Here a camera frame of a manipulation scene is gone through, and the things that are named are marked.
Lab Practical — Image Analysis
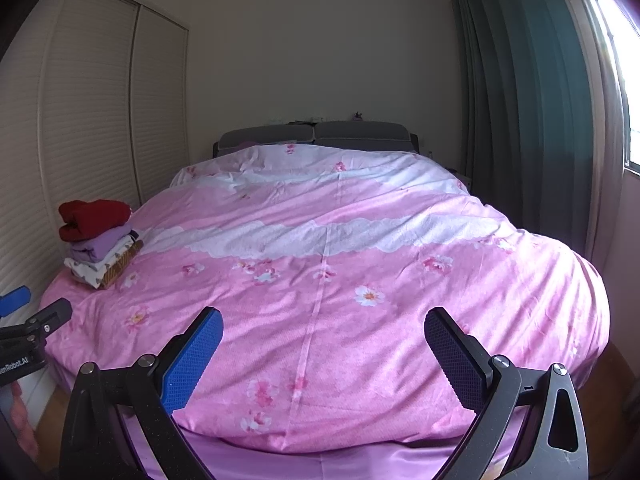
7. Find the person's left forearm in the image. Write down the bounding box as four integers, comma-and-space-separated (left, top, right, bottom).
0, 377, 41, 466

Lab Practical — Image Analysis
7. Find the green curtain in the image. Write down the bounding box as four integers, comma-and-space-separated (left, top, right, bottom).
449, 0, 608, 271

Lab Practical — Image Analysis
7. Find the window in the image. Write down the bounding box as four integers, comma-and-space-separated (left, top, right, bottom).
580, 0, 640, 173

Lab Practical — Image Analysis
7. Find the folded purple garment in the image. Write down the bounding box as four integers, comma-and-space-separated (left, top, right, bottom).
69, 227, 139, 264

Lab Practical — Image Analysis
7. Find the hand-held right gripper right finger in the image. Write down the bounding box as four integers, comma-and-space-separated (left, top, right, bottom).
424, 307, 589, 480

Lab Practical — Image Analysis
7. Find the white louvred closet door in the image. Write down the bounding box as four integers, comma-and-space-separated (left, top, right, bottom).
0, 0, 142, 311
130, 5, 192, 211

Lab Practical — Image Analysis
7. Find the folded brown patterned garment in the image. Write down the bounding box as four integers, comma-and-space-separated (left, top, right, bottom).
100, 240, 145, 290

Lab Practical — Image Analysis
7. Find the purple bed sheet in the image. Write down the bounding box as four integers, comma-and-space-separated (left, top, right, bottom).
120, 395, 531, 480

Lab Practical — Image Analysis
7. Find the red garment with white lining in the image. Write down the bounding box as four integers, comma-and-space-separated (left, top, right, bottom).
58, 200, 132, 242

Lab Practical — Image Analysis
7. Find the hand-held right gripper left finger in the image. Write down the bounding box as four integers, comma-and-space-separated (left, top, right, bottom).
60, 307, 223, 480

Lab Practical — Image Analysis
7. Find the grey padded headboard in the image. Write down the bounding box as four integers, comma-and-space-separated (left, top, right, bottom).
212, 121, 422, 161

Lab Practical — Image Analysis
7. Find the pink floral duvet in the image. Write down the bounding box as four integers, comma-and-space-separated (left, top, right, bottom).
37, 142, 612, 453

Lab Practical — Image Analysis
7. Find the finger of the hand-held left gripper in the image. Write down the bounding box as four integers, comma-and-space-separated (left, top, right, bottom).
0, 297, 73, 348
0, 285, 32, 318

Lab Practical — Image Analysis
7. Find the folded white patterned garment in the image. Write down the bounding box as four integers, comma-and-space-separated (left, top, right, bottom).
64, 247, 131, 289

